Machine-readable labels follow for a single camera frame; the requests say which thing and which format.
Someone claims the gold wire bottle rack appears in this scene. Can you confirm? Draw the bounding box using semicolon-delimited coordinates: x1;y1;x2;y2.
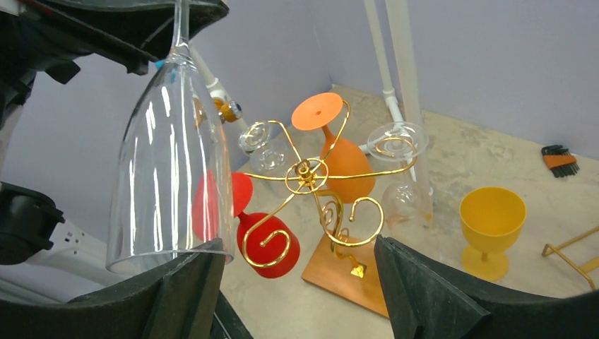
541;226;598;291

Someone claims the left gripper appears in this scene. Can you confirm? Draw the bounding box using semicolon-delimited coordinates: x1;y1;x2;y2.
0;0;230;127

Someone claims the red wine glass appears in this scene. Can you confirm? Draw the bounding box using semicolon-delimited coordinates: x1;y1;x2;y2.
192;169;302;280

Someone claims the clear ribbed wine glass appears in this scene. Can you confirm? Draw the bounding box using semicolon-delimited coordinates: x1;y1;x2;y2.
367;121;432;239

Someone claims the orange wine glass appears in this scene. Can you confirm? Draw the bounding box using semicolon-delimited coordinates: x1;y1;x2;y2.
292;93;376;203

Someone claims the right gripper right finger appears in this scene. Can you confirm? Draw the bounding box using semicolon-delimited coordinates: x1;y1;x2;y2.
374;236;598;338

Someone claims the orange pipe fitting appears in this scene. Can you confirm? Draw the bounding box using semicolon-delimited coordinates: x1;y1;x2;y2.
214;98;243;124

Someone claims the clear flute glass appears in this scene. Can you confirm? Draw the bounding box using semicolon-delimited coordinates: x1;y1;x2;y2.
106;1;235;275

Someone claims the white PVC pipe frame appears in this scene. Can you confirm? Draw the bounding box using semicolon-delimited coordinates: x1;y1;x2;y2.
191;1;405;170

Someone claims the gold wine glass rack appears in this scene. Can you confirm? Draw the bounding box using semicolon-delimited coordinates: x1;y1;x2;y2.
240;100;402;318

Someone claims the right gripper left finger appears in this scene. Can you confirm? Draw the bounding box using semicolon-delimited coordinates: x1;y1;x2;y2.
1;253;225;338

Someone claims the yellow wine glass back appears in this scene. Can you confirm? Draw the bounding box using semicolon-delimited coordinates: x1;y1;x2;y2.
459;186;527;282

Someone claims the clear round wine glass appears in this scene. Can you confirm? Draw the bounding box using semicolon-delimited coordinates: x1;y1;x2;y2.
238;122;292;177

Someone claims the black orange small clip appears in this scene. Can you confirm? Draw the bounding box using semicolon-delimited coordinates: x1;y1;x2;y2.
541;144;580;178

